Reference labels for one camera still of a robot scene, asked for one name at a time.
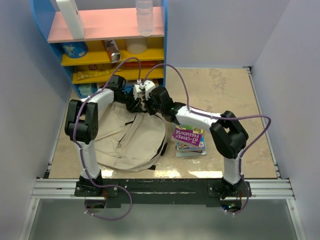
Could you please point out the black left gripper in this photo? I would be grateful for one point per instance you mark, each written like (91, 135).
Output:
(134, 107)

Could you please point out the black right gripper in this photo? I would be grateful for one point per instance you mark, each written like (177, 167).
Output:
(147, 102)

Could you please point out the beige student backpack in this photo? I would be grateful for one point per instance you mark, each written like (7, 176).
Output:
(129, 141)

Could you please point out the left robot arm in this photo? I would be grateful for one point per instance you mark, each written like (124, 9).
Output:
(82, 125)

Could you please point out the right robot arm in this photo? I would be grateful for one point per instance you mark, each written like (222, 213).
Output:
(229, 136)

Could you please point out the blue tissue pack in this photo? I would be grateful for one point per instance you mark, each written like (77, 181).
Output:
(87, 89)

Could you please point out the orange flat box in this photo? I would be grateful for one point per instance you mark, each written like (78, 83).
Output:
(147, 64)

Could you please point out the purple treehouse book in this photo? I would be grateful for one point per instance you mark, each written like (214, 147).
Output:
(188, 135)

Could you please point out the brown silver snack packet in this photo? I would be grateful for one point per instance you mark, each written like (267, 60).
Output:
(112, 50)

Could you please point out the yellow snack packet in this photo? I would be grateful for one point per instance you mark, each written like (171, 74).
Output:
(87, 74)

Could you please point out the white round container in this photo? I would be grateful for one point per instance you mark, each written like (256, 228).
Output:
(136, 46)

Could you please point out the colourful wooden shelf unit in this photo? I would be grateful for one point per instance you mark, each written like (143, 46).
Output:
(101, 24)

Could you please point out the blue snack cup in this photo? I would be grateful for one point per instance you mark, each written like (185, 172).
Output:
(75, 50)

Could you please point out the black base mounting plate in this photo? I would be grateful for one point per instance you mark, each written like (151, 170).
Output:
(167, 191)

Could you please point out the clear plastic water bottle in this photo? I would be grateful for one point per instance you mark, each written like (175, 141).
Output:
(145, 17)

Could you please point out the white rectangular bottle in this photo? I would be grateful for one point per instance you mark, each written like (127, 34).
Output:
(72, 18)

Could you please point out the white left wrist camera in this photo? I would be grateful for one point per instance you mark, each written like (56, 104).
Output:
(138, 91)

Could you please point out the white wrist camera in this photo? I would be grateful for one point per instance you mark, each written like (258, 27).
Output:
(138, 91)
(147, 86)

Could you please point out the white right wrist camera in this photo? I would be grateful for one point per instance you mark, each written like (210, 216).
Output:
(147, 86)

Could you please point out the aluminium rail frame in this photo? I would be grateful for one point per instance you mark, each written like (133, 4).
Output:
(165, 209)

